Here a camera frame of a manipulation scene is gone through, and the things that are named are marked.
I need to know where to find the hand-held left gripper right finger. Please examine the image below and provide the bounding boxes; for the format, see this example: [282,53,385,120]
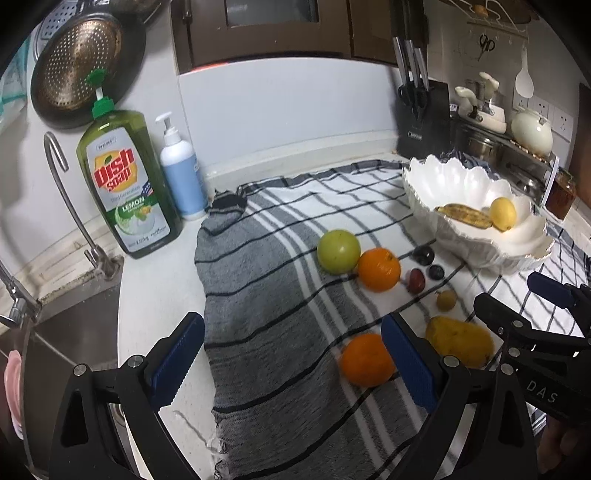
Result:
[381,313,543,480]

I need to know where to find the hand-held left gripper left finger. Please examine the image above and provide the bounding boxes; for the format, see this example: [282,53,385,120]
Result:
[48,311,206,480]

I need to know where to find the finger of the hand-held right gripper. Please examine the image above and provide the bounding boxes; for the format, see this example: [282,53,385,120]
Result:
[526,271,591,340]
[473,292,591,365]

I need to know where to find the yellow mango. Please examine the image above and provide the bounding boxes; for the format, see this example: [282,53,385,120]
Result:
[425,316,496,368]

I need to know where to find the orange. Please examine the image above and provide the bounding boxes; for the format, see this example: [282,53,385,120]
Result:
[358,248,402,292]
[339,333,397,387]

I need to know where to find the white scalloped bowl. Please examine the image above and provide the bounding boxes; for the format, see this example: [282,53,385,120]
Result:
[402,154,556,274]

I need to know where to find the green apple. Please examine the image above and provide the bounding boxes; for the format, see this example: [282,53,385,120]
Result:
[317,229,362,274]

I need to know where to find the person's right hand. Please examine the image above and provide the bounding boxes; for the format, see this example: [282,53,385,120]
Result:
[545,418,589,480]

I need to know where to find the yellow lemon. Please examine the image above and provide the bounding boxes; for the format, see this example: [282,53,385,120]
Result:
[489,197,518,232]

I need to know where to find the glass jar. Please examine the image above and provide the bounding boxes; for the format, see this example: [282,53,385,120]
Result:
[545,167,578,220]

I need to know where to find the spotted banana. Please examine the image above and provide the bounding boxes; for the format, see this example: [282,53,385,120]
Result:
[435,203,494,230]

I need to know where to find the steel sink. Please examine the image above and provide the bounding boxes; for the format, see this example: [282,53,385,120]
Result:
[0,272,127,480]

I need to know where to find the steel kitchen rack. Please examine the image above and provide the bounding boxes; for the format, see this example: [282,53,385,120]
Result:
[496,134,560,205]

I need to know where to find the steel bowl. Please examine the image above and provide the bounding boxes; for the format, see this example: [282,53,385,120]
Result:
[505,159,548,195]

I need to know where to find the grey white checked cloth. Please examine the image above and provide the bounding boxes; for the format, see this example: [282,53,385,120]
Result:
[194,159,591,480]

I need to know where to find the curved steel faucet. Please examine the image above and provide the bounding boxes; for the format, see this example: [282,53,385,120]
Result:
[44,131,124,281]

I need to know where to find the brown cutting board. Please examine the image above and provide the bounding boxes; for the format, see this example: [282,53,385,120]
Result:
[570,83,591,204]

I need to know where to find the white teapot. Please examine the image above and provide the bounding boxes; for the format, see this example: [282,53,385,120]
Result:
[510,105,554,155]

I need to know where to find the steel pot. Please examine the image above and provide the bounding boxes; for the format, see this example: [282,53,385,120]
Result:
[455,124,502,167]

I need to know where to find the pink sponge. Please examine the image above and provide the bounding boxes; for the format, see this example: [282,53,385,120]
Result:
[4,350,26,439]

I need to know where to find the steel tap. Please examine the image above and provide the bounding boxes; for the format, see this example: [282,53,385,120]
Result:
[0,263,42,329]

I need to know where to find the green dish soap bottle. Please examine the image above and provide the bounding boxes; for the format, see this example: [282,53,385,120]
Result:
[76,69,184,260]

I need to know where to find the white blue pump bottle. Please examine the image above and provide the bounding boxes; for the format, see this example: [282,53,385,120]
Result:
[154,113,209,221]

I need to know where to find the cream saucepan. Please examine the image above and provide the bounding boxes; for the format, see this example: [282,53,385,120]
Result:
[455,71,509,134]

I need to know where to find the black knife block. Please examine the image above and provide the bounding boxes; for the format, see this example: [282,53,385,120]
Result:
[396,78,452,160]

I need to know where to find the white spatula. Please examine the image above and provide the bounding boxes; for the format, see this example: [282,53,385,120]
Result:
[515,44,535,99]

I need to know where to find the black kitchen scissors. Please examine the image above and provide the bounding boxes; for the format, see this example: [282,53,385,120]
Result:
[398,83,428,118]

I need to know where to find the black perforated strainer pan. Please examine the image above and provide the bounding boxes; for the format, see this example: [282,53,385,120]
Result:
[30,11,147,131]

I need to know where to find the steel colander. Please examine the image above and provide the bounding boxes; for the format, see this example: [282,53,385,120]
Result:
[32,0,121,61]

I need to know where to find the steel handled knife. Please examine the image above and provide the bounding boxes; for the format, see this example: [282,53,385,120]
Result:
[401,0,419,89]
[410,0,431,92]
[390,0,409,88]

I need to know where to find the white wire wall rack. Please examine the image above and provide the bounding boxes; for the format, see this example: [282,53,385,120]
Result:
[436,0,532,35]

